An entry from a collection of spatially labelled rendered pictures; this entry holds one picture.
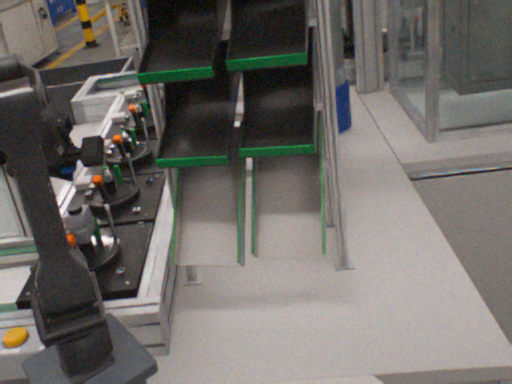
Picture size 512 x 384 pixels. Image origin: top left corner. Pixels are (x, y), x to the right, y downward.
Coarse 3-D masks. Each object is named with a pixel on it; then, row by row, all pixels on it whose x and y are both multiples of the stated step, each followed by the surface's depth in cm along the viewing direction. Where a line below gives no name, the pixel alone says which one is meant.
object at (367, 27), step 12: (360, 0) 200; (372, 0) 199; (360, 12) 202; (372, 12) 201; (360, 24) 203; (372, 24) 202; (360, 36) 204; (372, 36) 204; (360, 48) 206; (372, 48) 206; (360, 60) 208; (372, 60) 208; (360, 72) 210; (372, 72) 209; (360, 84) 211; (372, 84) 211
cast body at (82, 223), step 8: (72, 208) 115; (80, 208) 115; (88, 208) 118; (64, 216) 115; (72, 216) 115; (80, 216) 114; (88, 216) 117; (72, 224) 115; (80, 224) 115; (88, 224) 117; (80, 232) 115; (88, 232) 116; (80, 240) 115; (88, 240) 115
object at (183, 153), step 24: (216, 72) 116; (240, 72) 114; (168, 96) 110; (192, 96) 113; (216, 96) 112; (168, 120) 109; (192, 120) 109; (216, 120) 107; (168, 144) 107; (192, 144) 105; (216, 144) 104
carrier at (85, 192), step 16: (128, 160) 142; (80, 176) 155; (144, 176) 153; (160, 176) 151; (80, 192) 151; (96, 192) 144; (112, 192) 142; (128, 192) 141; (144, 192) 144; (160, 192) 143; (96, 208) 138; (112, 208) 137; (128, 208) 138; (144, 208) 137; (64, 224) 136; (128, 224) 133
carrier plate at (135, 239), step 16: (144, 224) 130; (128, 240) 125; (144, 240) 123; (128, 256) 119; (144, 256) 118; (32, 272) 120; (112, 272) 115; (128, 272) 114; (32, 288) 114; (112, 288) 110; (128, 288) 109
